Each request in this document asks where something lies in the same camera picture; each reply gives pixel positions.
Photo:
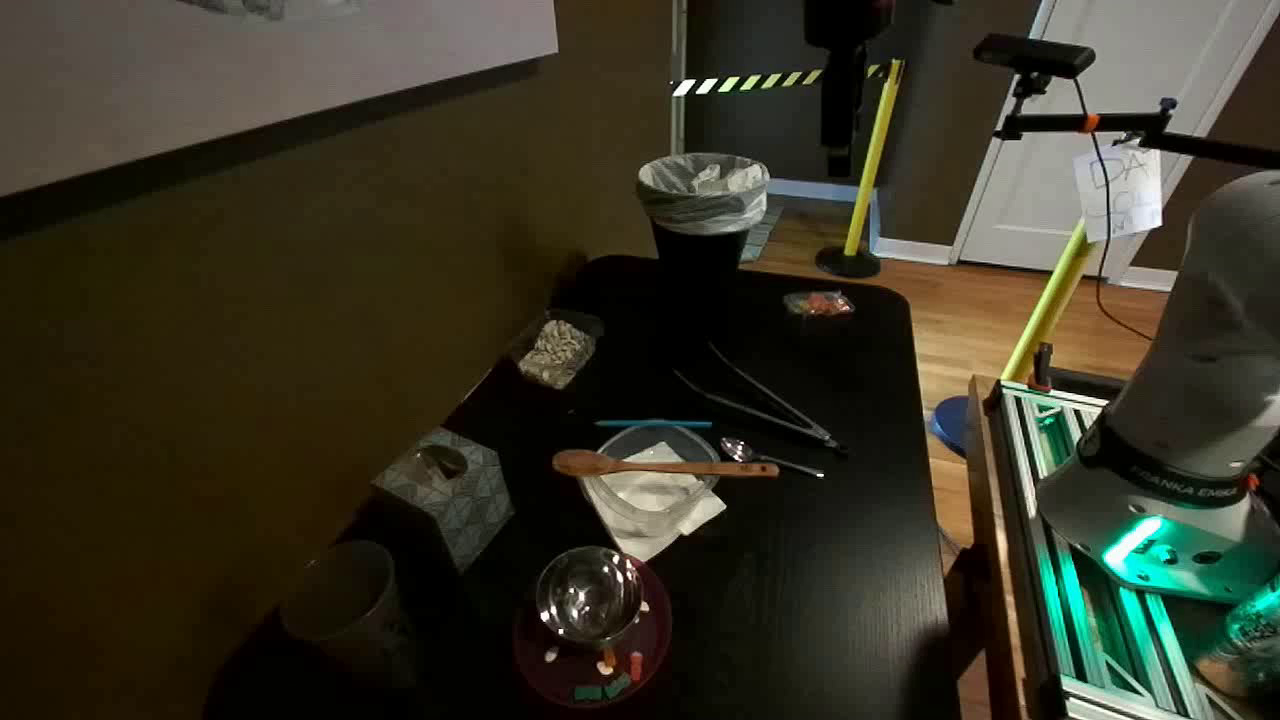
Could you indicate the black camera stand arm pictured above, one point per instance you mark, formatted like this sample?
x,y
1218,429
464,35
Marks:
x,y
1135,125

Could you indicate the white wall board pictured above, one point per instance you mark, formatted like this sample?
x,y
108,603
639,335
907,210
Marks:
x,y
200,65

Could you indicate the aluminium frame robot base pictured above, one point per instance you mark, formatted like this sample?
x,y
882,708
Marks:
x,y
1067,587

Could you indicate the colourful candy packet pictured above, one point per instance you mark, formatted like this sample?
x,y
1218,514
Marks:
x,y
819,304

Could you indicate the metal tongs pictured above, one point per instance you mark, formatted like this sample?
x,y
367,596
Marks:
x,y
773,418

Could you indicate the clear glass dome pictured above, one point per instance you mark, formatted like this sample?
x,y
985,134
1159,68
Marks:
x,y
624,663

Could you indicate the clear plastic bowl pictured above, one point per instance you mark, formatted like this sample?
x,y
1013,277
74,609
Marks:
x,y
659,496

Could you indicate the black trash bin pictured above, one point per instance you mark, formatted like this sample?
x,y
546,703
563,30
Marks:
x,y
700,249

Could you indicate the clear round glass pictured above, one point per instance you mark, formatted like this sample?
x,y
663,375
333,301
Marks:
x,y
585,592

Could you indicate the metal spoon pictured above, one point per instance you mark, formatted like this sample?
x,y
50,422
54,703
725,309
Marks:
x,y
738,448

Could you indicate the white door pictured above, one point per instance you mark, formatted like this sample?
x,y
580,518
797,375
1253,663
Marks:
x,y
1173,55

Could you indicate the wooden stick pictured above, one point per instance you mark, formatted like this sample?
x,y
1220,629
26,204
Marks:
x,y
667,471

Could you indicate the white hanging paper sheet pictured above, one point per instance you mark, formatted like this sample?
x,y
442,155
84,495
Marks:
x,y
1122,184

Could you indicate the yellow slanted pole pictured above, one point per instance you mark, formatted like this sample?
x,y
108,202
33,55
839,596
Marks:
x,y
1044,304

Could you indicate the grey cup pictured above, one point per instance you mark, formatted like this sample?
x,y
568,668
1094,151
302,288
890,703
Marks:
x,y
346,605

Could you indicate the white paper towel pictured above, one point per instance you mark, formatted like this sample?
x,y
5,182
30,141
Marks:
x,y
654,530

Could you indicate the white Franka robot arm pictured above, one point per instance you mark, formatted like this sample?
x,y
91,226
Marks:
x,y
1215,345

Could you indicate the yellow stanchion with black base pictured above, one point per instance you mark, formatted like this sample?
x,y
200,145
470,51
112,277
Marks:
x,y
868,165

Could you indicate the grey trash bin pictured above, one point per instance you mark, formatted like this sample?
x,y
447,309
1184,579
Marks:
x,y
700,194

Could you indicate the yellow black caution tape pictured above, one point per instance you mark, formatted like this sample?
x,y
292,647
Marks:
x,y
747,82

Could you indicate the blue floor disc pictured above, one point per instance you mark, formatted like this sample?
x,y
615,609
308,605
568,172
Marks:
x,y
953,424

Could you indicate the clear container with white pieces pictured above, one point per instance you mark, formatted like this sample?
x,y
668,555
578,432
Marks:
x,y
556,354

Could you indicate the black camera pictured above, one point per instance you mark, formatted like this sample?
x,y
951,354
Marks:
x,y
1034,55

